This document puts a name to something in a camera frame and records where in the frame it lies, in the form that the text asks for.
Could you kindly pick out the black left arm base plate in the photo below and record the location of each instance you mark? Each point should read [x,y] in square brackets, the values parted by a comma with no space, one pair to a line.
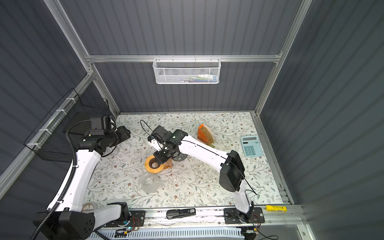
[136,219]

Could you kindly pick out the pens in white basket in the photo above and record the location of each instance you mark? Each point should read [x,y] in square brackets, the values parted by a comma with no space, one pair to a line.
[204,78]

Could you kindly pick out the light blue calculator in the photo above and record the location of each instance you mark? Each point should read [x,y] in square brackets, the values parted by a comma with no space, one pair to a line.
[251,146]

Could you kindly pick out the black wire basket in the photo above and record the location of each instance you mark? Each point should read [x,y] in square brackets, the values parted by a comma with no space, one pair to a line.
[48,140]

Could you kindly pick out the white wire basket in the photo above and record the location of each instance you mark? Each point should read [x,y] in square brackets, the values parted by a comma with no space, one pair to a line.
[166,71]

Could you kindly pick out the yellow tube on rail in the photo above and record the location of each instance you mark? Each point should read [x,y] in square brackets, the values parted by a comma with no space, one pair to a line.
[274,208]

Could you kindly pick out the frosted glass carafe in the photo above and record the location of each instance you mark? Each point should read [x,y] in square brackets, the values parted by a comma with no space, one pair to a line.
[151,183]

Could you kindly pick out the grey glass dripper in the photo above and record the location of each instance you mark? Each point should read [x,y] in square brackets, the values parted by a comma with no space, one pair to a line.
[180,157]

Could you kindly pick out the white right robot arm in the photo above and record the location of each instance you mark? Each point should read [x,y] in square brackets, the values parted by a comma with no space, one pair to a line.
[230,167]

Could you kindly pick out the black stapler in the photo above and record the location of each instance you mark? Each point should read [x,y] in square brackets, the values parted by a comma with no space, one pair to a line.
[180,213]

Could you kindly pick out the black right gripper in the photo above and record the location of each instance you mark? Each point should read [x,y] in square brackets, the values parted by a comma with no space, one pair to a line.
[160,158]

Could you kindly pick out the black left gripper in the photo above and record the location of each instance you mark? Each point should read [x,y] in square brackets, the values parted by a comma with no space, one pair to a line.
[125,134]

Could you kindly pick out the orange coffee filter box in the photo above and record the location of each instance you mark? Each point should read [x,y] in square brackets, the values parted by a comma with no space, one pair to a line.
[205,135]

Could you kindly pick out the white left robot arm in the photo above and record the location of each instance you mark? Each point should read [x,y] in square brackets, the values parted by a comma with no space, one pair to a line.
[64,218]

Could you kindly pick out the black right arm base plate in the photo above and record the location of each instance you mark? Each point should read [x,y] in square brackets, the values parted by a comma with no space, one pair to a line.
[254,216]

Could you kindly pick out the orange glass pitcher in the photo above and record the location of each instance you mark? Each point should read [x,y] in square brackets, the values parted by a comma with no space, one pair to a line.
[168,164]

